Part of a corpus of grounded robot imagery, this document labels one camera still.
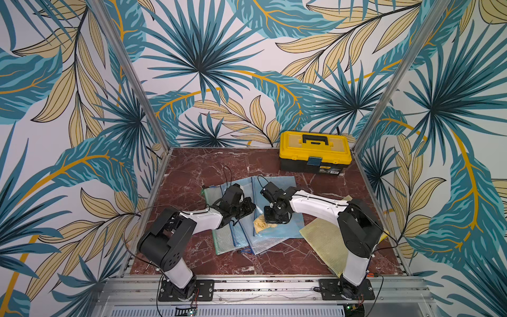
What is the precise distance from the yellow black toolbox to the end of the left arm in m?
0.32

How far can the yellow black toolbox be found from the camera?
0.98m

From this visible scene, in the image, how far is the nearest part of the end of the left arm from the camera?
72 cm
